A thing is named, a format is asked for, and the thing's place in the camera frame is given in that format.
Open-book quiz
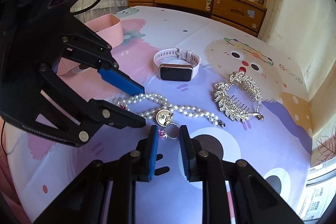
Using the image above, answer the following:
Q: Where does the cream patterned curtain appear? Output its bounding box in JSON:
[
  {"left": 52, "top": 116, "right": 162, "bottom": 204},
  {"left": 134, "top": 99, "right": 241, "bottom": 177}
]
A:
[{"left": 259, "top": 0, "right": 335, "bottom": 166}]

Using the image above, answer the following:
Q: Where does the pink smart watch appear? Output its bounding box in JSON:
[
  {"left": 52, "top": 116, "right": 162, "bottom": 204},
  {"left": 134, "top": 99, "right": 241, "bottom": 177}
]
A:
[{"left": 153, "top": 47, "right": 201, "bottom": 82}]

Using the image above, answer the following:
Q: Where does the round gold pendant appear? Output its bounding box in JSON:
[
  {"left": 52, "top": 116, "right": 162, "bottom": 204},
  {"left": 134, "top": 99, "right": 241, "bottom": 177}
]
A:
[{"left": 155, "top": 109, "right": 174, "bottom": 127}]

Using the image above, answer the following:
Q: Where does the silver ring pink stone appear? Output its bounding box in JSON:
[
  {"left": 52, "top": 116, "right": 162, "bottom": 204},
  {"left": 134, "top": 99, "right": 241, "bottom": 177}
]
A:
[{"left": 158, "top": 123, "right": 179, "bottom": 139}]

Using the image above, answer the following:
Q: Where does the cartoon printed tablecloth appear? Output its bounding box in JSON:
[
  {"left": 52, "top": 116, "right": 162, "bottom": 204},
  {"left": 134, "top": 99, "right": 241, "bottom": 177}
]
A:
[{"left": 5, "top": 7, "right": 312, "bottom": 221}]

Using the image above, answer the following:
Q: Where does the gold leaf hair comb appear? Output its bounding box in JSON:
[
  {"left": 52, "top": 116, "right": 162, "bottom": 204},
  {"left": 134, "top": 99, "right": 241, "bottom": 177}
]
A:
[{"left": 213, "top": 71, "right": 264, "bottom": 123}]

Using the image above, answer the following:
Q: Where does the pink jewelry box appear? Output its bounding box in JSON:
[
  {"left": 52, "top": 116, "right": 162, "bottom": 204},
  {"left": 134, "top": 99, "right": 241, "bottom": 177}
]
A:
[{"left": 57, "top": 14, "right": 123, "bottom": 76}]

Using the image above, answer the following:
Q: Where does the long pearl necklace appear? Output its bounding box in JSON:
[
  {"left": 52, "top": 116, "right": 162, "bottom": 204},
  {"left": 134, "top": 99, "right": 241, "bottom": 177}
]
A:
[{"left": 112, "top": 92, "right": 227, "bottom": 128}]

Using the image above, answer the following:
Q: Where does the wooden desk with drawers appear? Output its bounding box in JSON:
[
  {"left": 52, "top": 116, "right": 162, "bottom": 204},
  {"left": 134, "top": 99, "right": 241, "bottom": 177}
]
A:
[{"left": 127, "top": 0, "right": 266, "bottom": 37}]

